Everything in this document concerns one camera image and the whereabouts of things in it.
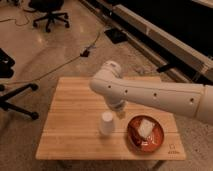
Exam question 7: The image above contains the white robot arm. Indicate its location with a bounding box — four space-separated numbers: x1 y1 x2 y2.
89 61 213 125

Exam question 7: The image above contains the black cable on floor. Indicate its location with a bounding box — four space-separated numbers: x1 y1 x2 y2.
0 28 104 86

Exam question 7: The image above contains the wooden table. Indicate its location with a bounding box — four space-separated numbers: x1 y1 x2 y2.
36 77 186 160

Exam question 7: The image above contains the orange round plate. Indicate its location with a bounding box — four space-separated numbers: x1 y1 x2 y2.
127 115 164 153

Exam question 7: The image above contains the black office chair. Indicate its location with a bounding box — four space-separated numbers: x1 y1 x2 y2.
29 0 70 33

